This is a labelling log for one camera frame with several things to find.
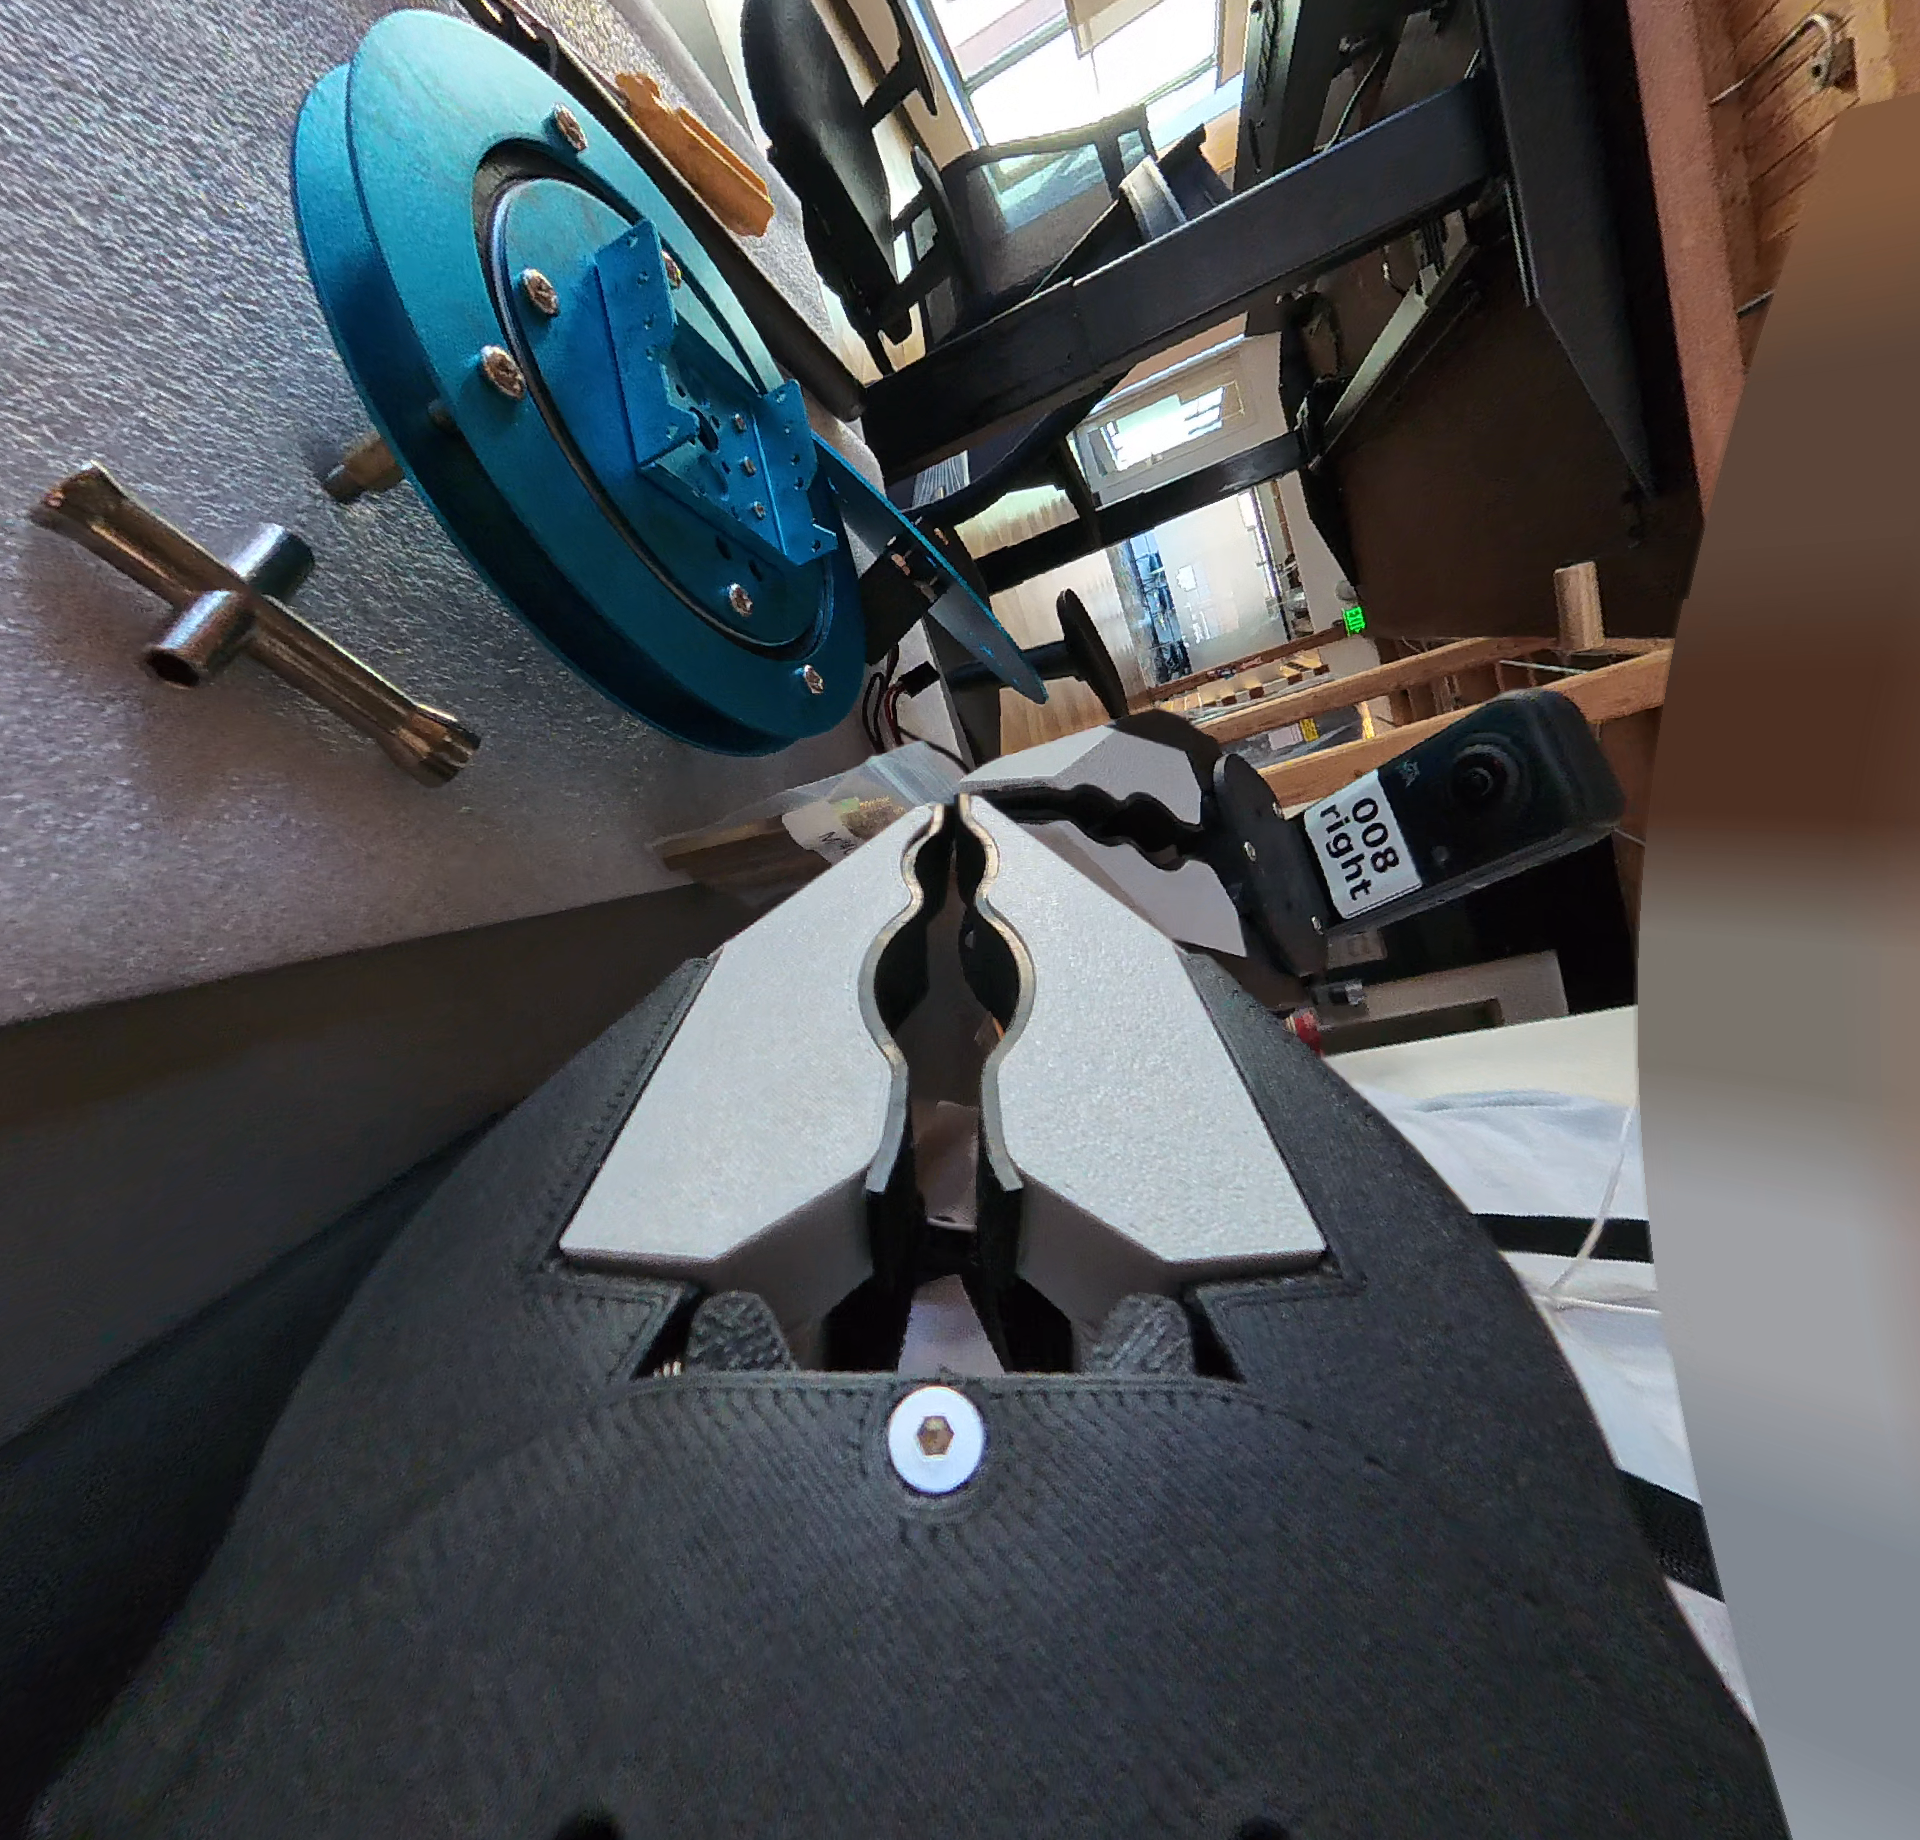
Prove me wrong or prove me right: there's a wooden rack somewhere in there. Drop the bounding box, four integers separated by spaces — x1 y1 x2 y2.
1157 564 1678 819

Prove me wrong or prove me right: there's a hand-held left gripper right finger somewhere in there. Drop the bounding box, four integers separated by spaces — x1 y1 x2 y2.
961 794 1328 1368

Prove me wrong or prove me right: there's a window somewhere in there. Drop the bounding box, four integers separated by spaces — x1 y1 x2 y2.
891 0 1260 147

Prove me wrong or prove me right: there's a red black servo cable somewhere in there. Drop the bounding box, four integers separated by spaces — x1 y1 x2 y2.
862 658 946 759

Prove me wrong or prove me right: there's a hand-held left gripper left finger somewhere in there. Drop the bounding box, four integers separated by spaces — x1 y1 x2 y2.
557 801 967 1368

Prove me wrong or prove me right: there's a black office chair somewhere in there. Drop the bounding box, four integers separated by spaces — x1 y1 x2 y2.
734 0 961 377

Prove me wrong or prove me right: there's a grey desk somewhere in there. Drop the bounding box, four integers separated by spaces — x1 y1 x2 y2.
0 882 725 1440

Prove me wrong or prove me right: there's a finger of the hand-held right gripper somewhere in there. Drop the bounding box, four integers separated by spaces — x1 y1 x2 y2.
967 718 1233 855
1031 808 1254 962

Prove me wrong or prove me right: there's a blue disc with black servo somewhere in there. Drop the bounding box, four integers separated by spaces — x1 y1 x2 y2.
810 428 1051 713

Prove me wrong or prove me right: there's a clear bag of brass standoffs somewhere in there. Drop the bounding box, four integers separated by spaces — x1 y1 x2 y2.
651 763 983 912

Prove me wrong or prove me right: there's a black chair armrest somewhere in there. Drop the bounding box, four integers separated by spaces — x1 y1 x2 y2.
1051 589 1141 738

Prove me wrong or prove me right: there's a black shoulder strap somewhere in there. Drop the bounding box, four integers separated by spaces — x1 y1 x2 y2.
1478 1209 1654 1264
1625 1478 1715 1587

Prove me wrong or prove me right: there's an orange handle screwdriver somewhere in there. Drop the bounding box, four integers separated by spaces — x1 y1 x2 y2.
613 75 779 243

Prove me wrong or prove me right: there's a silver cross socket wrench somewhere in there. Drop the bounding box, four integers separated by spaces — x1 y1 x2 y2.
36 461 488 790

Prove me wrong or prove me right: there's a blue round metal base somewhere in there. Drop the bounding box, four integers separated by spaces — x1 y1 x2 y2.
287 13 873 759

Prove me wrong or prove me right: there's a black handle screwdriver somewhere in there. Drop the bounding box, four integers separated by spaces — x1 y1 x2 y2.
374 0 873 428

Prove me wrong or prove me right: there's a person's white shirt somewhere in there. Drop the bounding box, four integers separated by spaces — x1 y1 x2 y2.
1328 1003 1727 1719

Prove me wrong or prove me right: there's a white foam mat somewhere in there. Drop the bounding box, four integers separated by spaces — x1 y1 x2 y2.
0 0 961 1031

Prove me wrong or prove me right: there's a black frame table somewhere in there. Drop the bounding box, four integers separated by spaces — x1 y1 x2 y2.
862 0 1701 644

